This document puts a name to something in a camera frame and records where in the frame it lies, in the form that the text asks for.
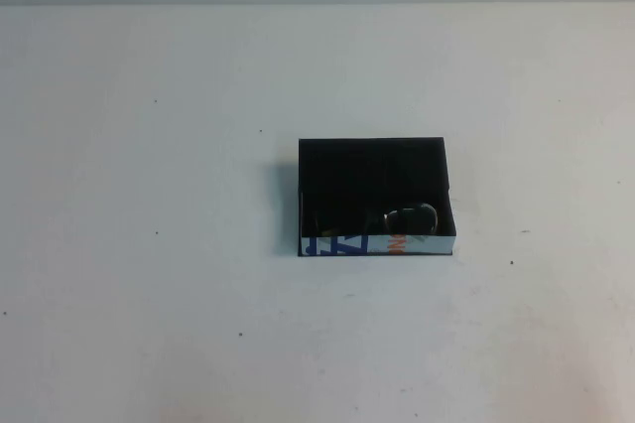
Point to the black framed glasses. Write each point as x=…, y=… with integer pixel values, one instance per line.
x=409, y=219

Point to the black glasses case printed side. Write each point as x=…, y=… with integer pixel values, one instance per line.
x=347, y=170

